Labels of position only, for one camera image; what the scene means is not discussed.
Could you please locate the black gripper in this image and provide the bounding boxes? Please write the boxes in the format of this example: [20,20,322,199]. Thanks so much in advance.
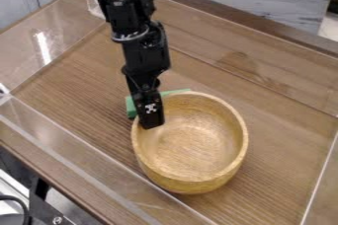
[111,22,170,129]

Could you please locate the green rectangular block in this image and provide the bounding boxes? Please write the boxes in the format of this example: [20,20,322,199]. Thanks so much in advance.
[126,89,191,119]

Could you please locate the brown wooden bowl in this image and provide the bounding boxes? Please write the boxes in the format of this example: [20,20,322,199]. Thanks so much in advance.
[131,91,250,194]

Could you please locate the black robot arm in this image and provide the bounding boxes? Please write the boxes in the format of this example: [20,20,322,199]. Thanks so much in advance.
[97,0,170,129]

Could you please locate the clear acrylic tray walls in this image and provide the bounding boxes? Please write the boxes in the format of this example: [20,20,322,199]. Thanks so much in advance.
[0,0,338,225]

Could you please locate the clear acrylic corner bracket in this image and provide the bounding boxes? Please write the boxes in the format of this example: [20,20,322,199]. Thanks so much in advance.
[85,0,107,21]

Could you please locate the black table leg bracket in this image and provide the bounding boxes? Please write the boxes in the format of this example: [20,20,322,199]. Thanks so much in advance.
[29,178,75,225]

